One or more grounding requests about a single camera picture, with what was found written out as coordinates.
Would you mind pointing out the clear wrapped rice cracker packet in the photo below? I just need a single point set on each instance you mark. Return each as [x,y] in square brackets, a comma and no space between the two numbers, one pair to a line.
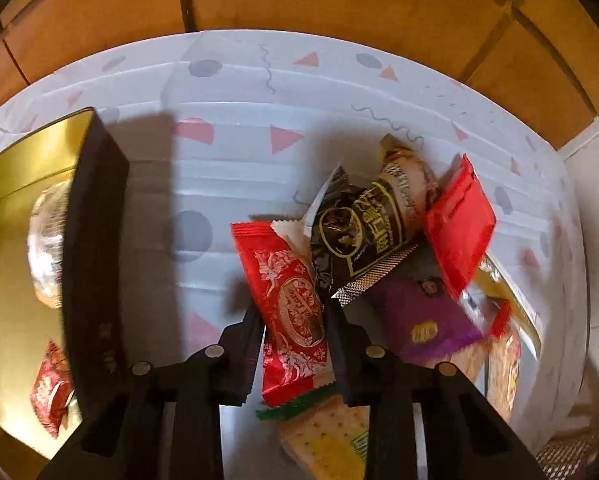
[49,240]

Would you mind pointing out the green edged cracker packet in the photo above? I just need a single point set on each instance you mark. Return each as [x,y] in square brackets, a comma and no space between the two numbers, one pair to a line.
[319,435]

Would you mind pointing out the red snack packet white print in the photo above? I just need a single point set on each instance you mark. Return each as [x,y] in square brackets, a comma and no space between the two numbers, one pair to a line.
[289,300]

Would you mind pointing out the rice cracker packet red ends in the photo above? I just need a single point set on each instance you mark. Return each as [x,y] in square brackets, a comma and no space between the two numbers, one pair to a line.
[504,375]

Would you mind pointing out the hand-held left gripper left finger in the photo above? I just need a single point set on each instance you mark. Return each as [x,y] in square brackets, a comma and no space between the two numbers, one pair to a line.
[256,332]

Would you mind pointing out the purple snack packet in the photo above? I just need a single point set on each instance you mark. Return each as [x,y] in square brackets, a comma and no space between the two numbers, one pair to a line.
[409,310]

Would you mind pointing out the brown snack packet yellow print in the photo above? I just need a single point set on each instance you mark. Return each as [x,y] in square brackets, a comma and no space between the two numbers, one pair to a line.
[364,230]

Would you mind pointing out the small red snack packet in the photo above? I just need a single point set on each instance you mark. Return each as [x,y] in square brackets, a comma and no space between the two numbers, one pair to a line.
[49,390]

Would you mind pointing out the woven mat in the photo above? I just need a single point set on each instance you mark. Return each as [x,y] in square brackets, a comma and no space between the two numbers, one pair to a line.
[564,455]

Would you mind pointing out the black box gold interior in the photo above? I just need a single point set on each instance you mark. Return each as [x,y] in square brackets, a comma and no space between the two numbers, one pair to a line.
[94,260]

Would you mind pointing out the white patterned table cover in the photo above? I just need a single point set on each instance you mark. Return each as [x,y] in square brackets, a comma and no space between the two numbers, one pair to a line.
[229,160]

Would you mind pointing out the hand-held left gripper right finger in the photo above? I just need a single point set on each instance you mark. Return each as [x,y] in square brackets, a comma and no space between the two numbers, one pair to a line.
[333,332]

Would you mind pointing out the plain red snack packet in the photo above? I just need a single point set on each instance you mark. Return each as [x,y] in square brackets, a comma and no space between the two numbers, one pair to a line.
[459,225]

